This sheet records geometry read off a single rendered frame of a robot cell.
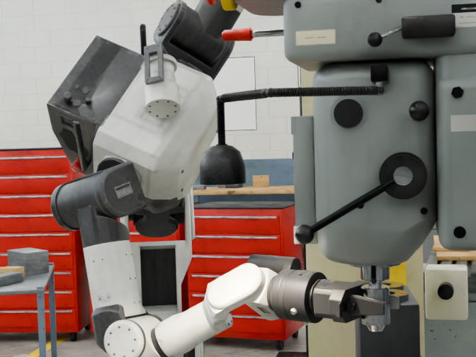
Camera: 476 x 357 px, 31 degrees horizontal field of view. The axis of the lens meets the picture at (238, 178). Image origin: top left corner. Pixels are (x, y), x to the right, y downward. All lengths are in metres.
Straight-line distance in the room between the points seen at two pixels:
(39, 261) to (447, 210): 3.48
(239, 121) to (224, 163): 9.31
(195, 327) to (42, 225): 5.07
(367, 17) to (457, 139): 0.22
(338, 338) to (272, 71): 7.56
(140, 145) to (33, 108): 9.78
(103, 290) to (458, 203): 0.69
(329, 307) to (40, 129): 10.12
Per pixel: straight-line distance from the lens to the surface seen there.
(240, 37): 1.56
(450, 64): 1.33
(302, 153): 1.42
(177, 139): 1.73
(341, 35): 1.32
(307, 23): 1.33
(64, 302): 6.65
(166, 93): 1.64
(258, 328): 6.15
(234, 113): 10.65
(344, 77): 1.34
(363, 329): 1.79
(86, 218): 1.66
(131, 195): 1.68
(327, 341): 3.26
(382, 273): 1.43
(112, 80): 1.80
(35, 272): 4.60
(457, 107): 1.31
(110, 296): 1.64
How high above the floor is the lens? 1.53
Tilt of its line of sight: 3 degrees down
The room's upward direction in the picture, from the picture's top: 2 degrees counter-clockwise
